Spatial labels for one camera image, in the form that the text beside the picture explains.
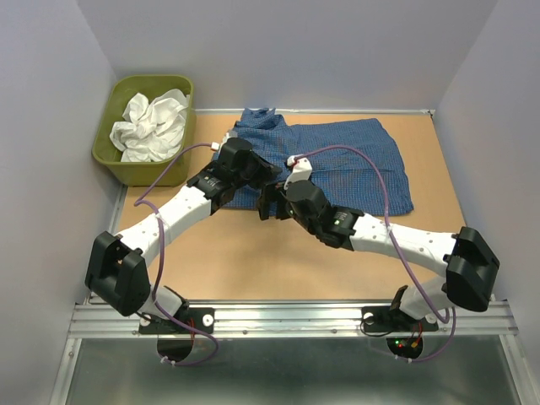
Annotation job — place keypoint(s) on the blue checkered long sleeve shirt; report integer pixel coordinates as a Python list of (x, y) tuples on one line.
[(346, 178)]

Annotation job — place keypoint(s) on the aluminium mounting rail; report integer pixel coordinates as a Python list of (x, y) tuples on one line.
[(296, 352)]

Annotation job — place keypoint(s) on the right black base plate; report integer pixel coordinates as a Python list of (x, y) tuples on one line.
[(379, 321)]

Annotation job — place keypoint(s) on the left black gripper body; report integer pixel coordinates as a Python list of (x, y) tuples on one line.
[(245, 178)]

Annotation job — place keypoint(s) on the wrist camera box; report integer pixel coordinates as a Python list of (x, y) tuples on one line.
[(216, 146), (300, 169)]

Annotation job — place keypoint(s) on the white crumpled shirt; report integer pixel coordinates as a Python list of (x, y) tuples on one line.
[(151, 130)]

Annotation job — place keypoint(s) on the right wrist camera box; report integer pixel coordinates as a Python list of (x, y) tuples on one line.
[(300, 169)]

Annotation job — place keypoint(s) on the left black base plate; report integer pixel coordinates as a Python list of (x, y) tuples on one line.
[(200, 318)]

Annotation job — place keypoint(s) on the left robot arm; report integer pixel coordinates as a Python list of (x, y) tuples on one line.
[(117, 270)]

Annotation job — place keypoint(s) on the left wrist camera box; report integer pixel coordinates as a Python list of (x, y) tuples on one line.
[(216, 146)]

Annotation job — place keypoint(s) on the green plastic bin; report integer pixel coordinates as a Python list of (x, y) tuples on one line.
[(152, 86)]

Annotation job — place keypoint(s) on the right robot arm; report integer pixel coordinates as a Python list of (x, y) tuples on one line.
[(464, 265)]

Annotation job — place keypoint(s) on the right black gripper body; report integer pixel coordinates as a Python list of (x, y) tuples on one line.
[(292, 212)]

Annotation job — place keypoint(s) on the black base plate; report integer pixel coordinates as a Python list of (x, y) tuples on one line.
[(379, 321), (200, 318)]

